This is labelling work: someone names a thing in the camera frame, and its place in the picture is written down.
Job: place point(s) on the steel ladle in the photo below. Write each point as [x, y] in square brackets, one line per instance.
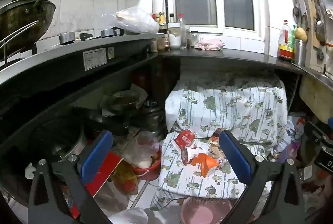
[320, 30]

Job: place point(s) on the metal rod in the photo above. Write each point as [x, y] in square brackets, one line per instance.
[139, 194]

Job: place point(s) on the dark sauce bottle yellow label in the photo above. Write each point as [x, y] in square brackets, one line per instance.
[162, 22]

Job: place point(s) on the bottle with black cap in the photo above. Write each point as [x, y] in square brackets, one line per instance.
[171, 18]

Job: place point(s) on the steel canister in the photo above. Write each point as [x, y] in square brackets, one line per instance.
[300, 53]

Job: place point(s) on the green plastic bottle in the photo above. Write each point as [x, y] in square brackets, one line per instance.
[294, 41]

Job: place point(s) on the purple plastic bag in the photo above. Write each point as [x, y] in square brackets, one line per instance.
[291, 152]

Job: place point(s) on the bowl in plastic bag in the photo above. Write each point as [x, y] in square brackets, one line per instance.
[122, 101]

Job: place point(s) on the large jar with white powder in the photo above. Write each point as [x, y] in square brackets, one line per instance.
[174, 37]

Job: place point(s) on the plastic bag of flatbread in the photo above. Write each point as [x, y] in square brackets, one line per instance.
[135, 20]

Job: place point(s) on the pink plastic basket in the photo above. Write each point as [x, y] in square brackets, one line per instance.
[205, 211]

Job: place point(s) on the wooden cutting board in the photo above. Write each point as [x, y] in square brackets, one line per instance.
[311, 5]

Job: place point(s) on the dark metal wok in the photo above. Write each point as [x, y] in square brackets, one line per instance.
[23, 20]

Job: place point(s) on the small brown spice jar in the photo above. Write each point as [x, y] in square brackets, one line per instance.
[154, 45]
[161, 43]

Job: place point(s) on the cooking oil bottle red label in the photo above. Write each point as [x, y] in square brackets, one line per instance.
[285, 44]

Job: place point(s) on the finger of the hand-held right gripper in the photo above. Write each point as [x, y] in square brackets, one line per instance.
[316, 131]

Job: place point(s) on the orange snack wrapper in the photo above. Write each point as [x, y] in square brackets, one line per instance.
[205, 164]

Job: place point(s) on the yellow plastic bag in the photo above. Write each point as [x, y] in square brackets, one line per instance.
[124, 175]

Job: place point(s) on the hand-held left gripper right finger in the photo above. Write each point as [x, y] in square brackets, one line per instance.
[234, 159]

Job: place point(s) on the cat print cloth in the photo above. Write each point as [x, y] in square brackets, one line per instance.
[234, 109]

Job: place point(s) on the red cardboard box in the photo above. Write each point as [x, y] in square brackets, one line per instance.
[104, 174]

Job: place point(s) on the white plastic scrap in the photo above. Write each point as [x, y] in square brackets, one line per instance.
[30, 171]

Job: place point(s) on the red plastic basin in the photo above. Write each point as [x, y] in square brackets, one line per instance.
[148, 170]

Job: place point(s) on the white plastic bag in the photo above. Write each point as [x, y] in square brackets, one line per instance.
[128, 216]

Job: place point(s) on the clear bottle with red cap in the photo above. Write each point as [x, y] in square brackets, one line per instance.
[182, 31]

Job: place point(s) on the small bottle with red cap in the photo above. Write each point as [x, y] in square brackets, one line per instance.
[154, 17]

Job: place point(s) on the steel sink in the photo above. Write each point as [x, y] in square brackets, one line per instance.
[317, 75]

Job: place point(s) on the potato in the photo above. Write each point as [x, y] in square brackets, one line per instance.
[301, 33]

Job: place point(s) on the sauce stained paper wrapper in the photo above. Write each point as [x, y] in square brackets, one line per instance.
[216, 147]

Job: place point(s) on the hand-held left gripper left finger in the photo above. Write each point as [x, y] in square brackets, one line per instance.
[96, 156]

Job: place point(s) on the red paper carton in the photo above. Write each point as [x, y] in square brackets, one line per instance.
[184, 139]

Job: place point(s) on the white bag with red print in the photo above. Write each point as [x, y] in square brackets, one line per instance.
[296, 127]

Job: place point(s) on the pink cloth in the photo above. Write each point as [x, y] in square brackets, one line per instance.
[209, 43]

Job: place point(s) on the large steel pot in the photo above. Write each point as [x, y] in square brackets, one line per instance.
[59, 140]

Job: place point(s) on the white and red paper cup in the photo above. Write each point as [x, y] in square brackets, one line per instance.
[191, 155]

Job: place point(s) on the small glass jar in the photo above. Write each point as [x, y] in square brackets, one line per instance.
[194, 38]

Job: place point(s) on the black gas stove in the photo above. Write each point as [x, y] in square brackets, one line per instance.
[65, 62]

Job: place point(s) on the clear plastic bag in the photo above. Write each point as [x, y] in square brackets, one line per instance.
[138, 151]

